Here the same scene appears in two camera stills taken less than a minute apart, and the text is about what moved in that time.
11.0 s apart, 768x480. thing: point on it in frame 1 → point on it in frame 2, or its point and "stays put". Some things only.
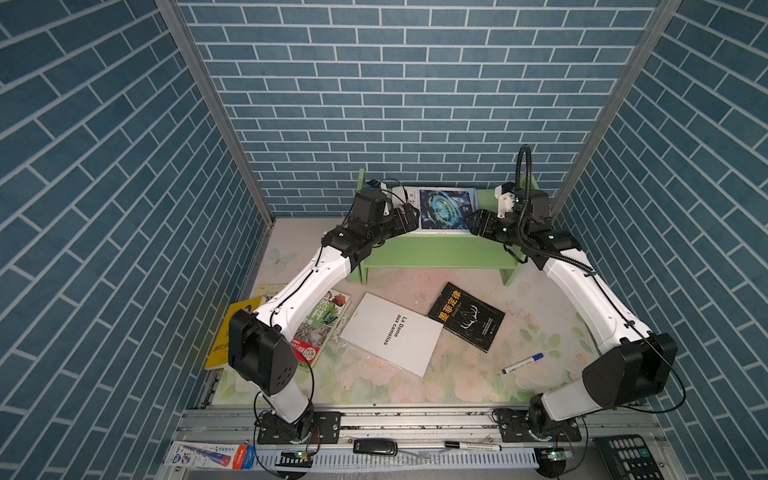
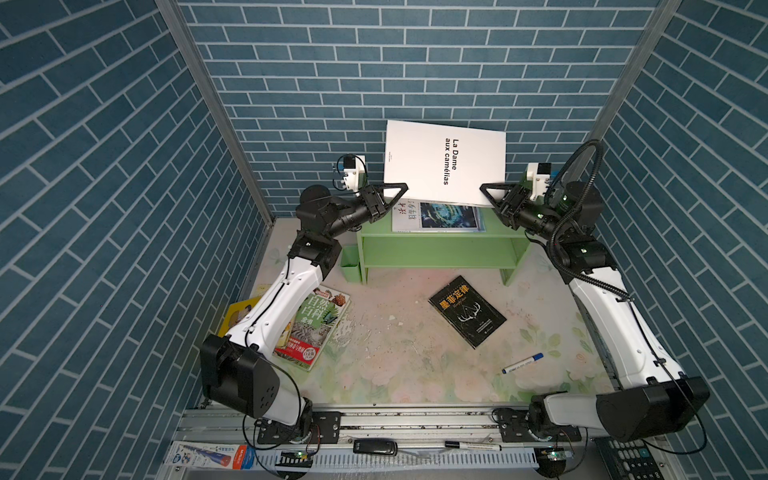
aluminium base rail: [414, 445] stays put
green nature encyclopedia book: [317, 335] stays put
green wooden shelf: [443, 250] stays put
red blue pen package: [217, 456] stays put
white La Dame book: [401, 336] → [443, 164]
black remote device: [375, 446] stays put
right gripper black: [485, 219] → [517, 201]
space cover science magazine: [441, 210] stays put
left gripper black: [410, 221] → [368, 197]
